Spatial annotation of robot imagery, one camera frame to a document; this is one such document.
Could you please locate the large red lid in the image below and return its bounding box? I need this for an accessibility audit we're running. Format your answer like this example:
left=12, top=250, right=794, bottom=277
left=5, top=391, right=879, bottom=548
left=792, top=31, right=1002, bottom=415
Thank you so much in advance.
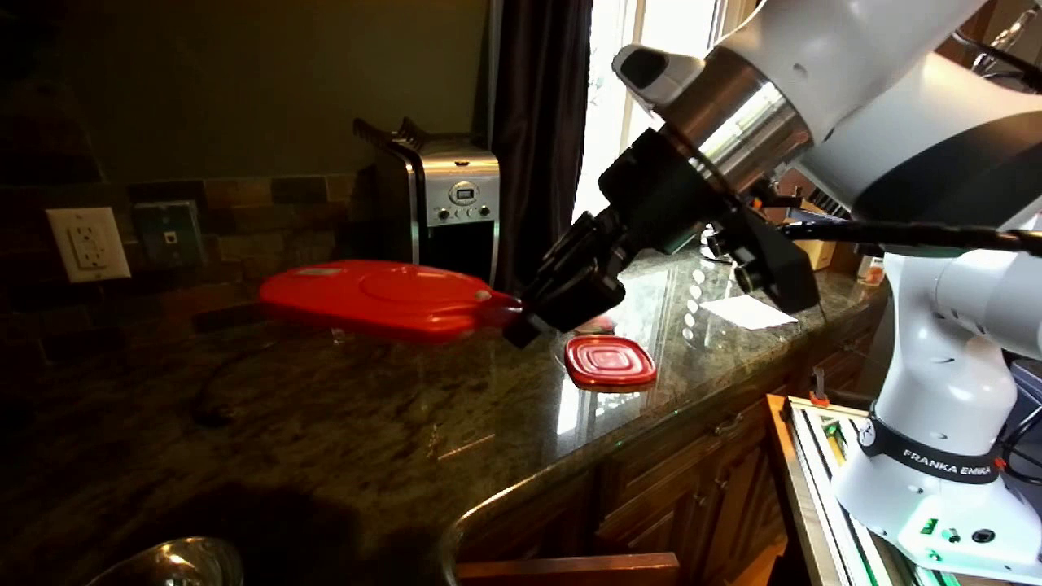
left=261, top=260, right=520, bottom=341

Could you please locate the white wall outlet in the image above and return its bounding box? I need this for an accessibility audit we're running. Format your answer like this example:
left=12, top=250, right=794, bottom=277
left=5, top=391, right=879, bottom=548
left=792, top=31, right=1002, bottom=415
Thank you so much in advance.
left=45, top=207, right=130, bottom=283

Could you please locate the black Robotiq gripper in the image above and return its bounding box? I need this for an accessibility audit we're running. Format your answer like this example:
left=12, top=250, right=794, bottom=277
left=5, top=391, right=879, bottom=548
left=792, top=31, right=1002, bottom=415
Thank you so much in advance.
left=504, top=131, right=730, bottom=347

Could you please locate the small red lid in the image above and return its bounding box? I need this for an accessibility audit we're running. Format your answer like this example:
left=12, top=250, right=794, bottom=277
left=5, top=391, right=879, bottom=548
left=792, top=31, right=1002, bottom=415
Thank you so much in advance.
left=564, top=334, right=657, bottom=391

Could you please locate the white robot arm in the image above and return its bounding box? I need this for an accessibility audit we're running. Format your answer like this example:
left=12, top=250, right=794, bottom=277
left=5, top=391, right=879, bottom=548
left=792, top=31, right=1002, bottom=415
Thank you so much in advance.
left=507, top=0, right=1042, bottom=586

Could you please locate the wooden knife block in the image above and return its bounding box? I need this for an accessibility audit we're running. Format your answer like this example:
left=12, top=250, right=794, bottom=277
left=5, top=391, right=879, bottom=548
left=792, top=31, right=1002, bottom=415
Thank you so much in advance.
left=802, top=241, right=857, bottom=274

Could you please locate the dark window curtain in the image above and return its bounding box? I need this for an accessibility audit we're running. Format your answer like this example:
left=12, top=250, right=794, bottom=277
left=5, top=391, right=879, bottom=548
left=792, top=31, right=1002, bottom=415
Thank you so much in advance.
left=490, top=0, right=591, bottom=288

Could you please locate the wooden cabinet front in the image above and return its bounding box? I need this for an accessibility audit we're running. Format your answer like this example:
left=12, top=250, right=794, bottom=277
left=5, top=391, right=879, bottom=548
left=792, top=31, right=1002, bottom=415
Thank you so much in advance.
left=452, top=322, right=873, bottom=586

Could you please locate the dark wall switch plate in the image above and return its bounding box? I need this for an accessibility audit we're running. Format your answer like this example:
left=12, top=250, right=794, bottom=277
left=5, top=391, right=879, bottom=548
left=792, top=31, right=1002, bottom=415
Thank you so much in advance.
left=133, top=199, right=204, bottom=269

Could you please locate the robot mounting base plate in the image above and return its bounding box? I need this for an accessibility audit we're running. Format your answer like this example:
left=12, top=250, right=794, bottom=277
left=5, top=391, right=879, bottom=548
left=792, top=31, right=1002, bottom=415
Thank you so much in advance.
left=764, top=391, right=1042, bottom=586

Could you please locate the black steel coffee maker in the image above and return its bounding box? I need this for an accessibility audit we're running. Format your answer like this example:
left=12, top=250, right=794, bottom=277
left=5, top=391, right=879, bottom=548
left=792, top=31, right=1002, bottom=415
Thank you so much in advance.
left=352, top=117, right=501, bottom=283

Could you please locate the clear plastic container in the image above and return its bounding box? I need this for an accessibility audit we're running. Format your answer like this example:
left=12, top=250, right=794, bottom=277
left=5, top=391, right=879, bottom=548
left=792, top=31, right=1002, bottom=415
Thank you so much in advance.
left=575, top=311, right=614, bottom=334

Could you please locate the stainless sink basin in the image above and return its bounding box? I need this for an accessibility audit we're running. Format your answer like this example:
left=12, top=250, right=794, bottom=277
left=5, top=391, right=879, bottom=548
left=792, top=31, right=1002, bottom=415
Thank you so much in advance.
left=84, top=536, right=245, bottom=586

